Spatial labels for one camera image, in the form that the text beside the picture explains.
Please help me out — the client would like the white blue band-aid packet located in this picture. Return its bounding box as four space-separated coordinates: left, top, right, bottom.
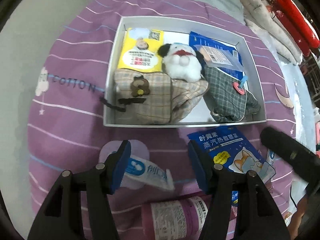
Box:
121 155 175 191

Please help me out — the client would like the brown bear charm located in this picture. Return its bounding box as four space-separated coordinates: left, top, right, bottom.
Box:
130 75 150 98

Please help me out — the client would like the blue steam eye mask pack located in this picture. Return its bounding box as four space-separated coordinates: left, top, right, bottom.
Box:
188 126 276 183

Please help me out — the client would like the clear barcode packet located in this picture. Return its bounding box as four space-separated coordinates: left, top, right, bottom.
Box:
195 45 245 72

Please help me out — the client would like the beige plaid pouch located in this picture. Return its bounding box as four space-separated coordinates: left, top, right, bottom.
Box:
114 69 209 125

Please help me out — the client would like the pink donut charm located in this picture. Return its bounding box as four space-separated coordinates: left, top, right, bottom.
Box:
233 75 248 95

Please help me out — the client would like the green plaid pouch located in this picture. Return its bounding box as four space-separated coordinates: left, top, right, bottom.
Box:
204 66 260 123

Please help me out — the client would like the white cardboard box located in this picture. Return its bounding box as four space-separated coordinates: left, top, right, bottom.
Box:
103 16 266 128

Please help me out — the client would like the red patterned blanket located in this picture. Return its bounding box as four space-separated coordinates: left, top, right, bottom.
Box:
266 0 319 57

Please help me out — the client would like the yellow booklet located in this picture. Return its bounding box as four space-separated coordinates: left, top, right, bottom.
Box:
117 28 164 73

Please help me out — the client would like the blue eye mask packet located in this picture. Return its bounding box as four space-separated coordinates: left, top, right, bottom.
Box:
189 31 248 95

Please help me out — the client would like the purple label bottle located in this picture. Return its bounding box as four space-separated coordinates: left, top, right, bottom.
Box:
142 195 212 239

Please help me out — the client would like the black white plush toy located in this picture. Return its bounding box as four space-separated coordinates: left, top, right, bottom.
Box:
157 43 204 83

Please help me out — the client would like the lilac soft pad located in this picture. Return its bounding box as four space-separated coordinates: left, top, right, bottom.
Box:
99 139 150 163

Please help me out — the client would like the white fluffy blanket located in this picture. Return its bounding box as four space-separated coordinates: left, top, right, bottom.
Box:
240 0 303 64

